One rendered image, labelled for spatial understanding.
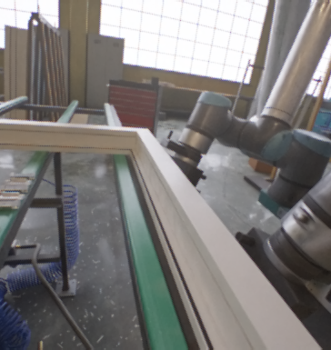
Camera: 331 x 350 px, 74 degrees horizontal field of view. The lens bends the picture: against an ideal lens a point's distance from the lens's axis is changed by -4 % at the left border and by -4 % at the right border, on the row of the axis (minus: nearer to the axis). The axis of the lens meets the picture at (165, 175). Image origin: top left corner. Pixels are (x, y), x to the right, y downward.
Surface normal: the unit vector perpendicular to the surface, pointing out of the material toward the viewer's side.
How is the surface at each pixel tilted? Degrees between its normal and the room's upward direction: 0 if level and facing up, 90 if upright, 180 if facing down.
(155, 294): 0
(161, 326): 0
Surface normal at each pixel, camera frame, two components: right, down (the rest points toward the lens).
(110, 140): 0.25, 0.41
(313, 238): -0.64, -0.05
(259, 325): 0.14, -0.91
